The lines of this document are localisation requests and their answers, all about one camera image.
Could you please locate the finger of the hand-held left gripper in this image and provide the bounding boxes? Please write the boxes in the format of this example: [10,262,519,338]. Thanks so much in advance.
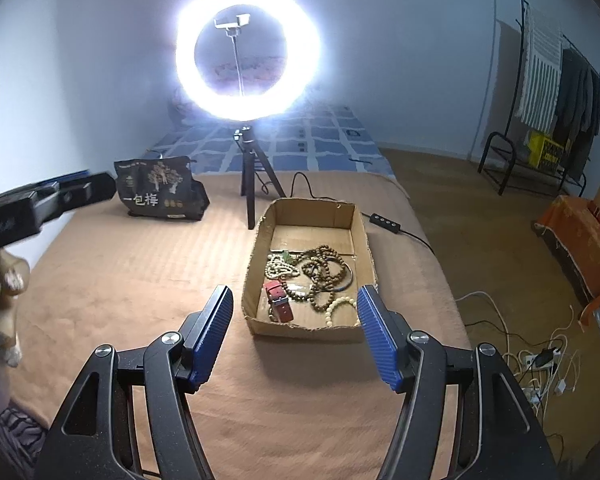
[40,172,117,218]
[27,170,93,196]

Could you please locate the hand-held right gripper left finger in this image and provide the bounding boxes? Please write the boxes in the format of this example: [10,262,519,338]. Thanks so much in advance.
[32,285,234,480]

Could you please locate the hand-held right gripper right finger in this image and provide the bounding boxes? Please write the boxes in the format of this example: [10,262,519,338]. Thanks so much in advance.
[356,285,561,480]

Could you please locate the cream bead bracelet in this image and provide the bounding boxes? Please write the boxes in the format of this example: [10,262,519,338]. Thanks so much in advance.
[324,296,361,328]

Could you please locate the brown wooden bead necklace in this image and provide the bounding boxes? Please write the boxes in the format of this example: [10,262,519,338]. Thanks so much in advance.
[300,244,353,311]

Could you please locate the pale bead necklace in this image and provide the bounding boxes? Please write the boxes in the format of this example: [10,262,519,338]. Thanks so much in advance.
[265,252,301,281]

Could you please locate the cardboard box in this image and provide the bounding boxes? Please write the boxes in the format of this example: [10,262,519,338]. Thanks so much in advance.
[241,197,379,343]

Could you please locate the person's left hand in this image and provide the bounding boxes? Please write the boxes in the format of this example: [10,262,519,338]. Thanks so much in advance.
[0,249,31,367]

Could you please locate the black printed snack bag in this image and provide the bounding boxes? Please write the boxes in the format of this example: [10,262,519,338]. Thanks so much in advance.
[113,156,211,221]

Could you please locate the blue bangle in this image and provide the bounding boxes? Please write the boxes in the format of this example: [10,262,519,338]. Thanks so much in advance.
[325,260,356,292]

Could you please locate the black inline light controller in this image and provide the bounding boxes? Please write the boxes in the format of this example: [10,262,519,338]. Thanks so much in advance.
[370,212,405,234]

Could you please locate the white power strip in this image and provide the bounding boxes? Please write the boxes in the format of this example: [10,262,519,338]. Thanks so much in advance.
[521,350,561,370]

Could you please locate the black tripod stand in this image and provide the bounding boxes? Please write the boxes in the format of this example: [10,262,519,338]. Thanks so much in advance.
[232,124,287,231]

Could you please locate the blue checkered blanket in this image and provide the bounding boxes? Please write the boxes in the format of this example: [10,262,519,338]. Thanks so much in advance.
[147,102,396,176]

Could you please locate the phone holder clamp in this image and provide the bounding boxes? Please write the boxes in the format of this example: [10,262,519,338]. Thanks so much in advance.
[213,11,252,98]

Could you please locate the zebra striped cloth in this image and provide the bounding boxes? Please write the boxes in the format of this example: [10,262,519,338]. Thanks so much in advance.
[0,402,48,480]

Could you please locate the orange covered furniture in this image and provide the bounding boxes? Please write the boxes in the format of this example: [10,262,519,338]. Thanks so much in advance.
[532,195,600,311]

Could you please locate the black metal clothes rack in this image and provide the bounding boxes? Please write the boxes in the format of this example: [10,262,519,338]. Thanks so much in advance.
[478,0,600,196]

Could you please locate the yellow crate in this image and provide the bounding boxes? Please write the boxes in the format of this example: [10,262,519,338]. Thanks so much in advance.
[527,130,566,168]

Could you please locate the dark hanging clothes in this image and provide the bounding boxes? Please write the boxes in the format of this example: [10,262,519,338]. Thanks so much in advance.
[552,47,600,181]

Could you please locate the red leather strap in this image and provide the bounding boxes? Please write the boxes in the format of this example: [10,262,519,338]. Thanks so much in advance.
[263,280,295,323]

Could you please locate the black power cable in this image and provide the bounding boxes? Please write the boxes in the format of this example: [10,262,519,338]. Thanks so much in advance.
[260,171,431,251]

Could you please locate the power strip with cables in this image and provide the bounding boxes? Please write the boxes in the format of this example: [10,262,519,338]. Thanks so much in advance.
[455,292,588,456]

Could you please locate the white ring light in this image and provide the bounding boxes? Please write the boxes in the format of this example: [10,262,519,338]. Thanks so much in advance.
[172,0,323,123]

